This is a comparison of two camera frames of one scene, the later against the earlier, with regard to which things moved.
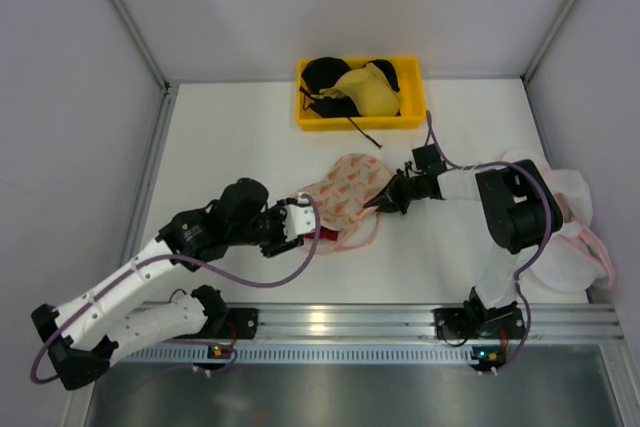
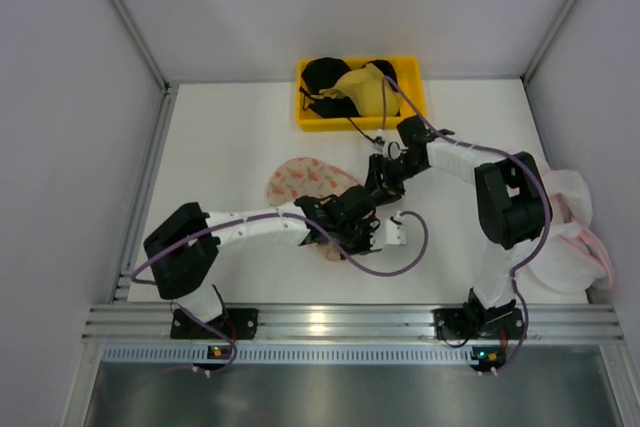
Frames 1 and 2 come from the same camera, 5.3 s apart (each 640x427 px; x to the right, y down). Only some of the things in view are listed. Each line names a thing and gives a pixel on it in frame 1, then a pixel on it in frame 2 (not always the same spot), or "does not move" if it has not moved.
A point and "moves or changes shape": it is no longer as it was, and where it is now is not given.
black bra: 318,72 does not move
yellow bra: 368,88 does not move
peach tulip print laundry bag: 344,193 moves or changes shape
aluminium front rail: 543,322 does not move
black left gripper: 275,242 to 361,235
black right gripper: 401,193 to 377,177
